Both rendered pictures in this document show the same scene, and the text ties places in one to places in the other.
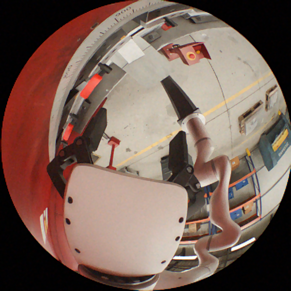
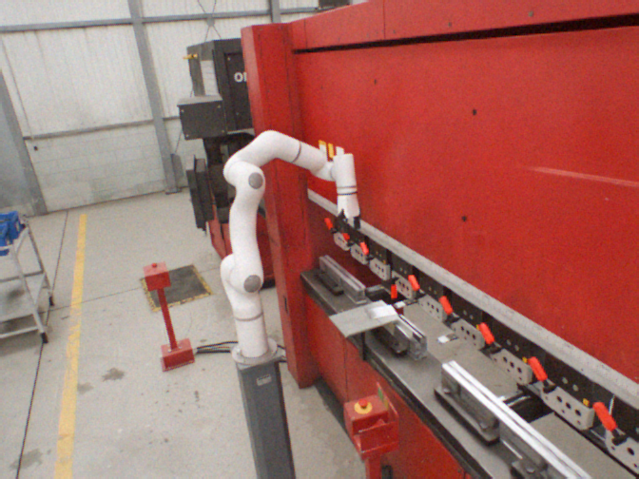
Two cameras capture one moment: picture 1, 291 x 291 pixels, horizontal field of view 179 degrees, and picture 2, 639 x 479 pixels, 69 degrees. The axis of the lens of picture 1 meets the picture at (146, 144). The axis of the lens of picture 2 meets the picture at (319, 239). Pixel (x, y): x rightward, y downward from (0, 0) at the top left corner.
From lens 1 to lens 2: 1.96 m
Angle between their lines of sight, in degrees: 62
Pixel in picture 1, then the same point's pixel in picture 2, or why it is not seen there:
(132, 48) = (381, 313)
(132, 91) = not seen: hidden behind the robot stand
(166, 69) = (349, 330)
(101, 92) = (341, 306)
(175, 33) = (404, 370)
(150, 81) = (338, 319)
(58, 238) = (288, 103)
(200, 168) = not seen: hidden behind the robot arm
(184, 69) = not seen: outside the picture
